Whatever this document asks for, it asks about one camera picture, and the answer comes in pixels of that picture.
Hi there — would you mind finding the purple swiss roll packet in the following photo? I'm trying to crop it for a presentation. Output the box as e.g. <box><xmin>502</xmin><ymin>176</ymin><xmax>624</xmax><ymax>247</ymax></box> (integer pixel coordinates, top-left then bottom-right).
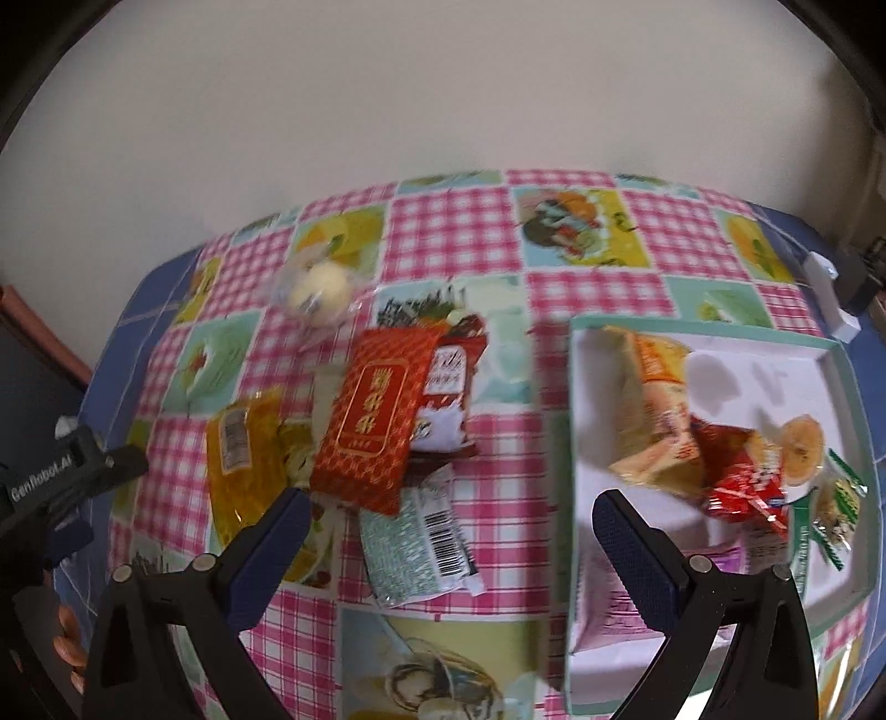
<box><xmin>570</xmin><ymin>541</ymin><xmax>746</xmax><ymax>656</ymax></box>

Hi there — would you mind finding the green cow biscuit packet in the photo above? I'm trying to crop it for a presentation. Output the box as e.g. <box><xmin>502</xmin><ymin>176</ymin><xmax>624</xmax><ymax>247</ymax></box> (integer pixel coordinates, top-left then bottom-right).
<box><xmin>811</xmin><ymin>449</ymin><xmax>868</xmax><ymax>572</ymax></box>

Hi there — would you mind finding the red peanut snack packet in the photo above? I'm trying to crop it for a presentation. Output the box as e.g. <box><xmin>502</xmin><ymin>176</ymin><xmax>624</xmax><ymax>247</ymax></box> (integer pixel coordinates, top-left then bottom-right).
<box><xmin>691</xmin><ymin>415</ymin><xmax>789</xmax><ymax>540</ymax></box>

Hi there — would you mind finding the yellow clear cake packet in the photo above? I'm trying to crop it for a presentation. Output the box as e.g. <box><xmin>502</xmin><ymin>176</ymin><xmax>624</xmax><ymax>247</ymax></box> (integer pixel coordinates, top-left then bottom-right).
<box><xmin>206</xmin><ymin>387</ymin><xmax>295</xmax><ymax>548</ymax></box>

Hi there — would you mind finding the teal barcode snack packet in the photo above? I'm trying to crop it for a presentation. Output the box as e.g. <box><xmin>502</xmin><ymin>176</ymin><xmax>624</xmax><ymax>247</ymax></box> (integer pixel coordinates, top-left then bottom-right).
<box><xmin>359</xmin><ymin>465</ymin><xmax>487</xmax><ymax>608</ymax></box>

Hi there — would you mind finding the red patterned pastry packet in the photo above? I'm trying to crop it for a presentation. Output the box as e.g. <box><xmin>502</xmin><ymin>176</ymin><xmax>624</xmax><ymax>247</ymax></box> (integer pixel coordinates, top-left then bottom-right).
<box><xmin>310</xmin><ymin>327</ymin><xmax>441</xmax><ymax>516</ymax></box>

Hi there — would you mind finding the cream swiss roll packet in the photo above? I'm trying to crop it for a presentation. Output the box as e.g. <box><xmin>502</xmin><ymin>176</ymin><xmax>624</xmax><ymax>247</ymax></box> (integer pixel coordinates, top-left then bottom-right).
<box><xmin>604</xmin><ymin>326</ymin><xmax>704</xmax><ymax>500</ymax></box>

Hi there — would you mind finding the clear round bun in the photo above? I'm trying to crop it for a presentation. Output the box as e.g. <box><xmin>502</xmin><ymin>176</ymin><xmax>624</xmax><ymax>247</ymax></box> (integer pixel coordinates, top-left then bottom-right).
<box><xmin>270</xmin><ymin>260</ymin><xmax>369</xmax><ymax>328</ymax></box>

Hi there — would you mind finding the red milk biscuit packet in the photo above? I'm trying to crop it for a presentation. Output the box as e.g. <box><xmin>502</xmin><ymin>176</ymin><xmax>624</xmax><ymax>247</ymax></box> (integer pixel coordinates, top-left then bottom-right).
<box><xmin>410</xmin><ymin>313</ymin><xmax>488</xmax><ymax>457</ymax></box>

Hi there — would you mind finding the green mung bean cake packet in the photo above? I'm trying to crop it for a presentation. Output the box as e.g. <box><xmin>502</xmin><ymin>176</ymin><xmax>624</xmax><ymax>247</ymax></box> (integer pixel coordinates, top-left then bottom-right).
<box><xmin>742</xmin><ymin>496</ymin><xmax>811</xmax><ymax>597</ymax></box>

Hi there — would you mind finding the person's hand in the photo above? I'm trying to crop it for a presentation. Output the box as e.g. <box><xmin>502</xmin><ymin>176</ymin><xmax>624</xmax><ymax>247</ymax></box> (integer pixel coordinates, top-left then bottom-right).
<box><xmin>53</xmin><ymin>604</ymin><xmax>87</xmax><ymax>695</ymax></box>

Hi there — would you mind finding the teal rimmed white tray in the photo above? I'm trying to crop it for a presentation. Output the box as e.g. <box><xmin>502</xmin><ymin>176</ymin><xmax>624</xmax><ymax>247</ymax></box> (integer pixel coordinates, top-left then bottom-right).
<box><xmin>563</xmin><ymin>315</ymin><xmax>882</xmax><ymax>717</ymax></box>

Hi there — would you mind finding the black power adapter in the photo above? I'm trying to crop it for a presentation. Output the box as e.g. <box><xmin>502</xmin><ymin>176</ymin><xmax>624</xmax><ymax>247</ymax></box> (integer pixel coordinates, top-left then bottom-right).
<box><xmin>833</xmin><ymin>249</ymin><xmax>884</xmax><ymax>315</ymax></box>

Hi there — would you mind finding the white power strip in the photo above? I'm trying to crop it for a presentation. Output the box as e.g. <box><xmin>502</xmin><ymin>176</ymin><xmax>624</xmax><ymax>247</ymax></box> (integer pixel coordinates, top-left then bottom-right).
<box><xmin>802</xmin><ymin>252</ymin><xmax>861</xmax><ymax>345</ymax></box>

